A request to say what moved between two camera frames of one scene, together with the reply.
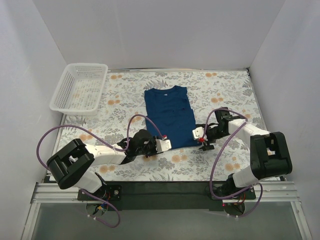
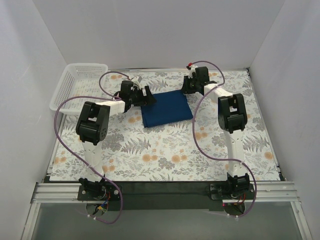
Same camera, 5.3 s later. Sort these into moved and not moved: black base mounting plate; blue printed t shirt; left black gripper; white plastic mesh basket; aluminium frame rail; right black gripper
Moved: blue printed t shirt; right black gripper; left black gripper
Not moved: white plastic mesh basket; aluminium frame rail; black base mounting plate
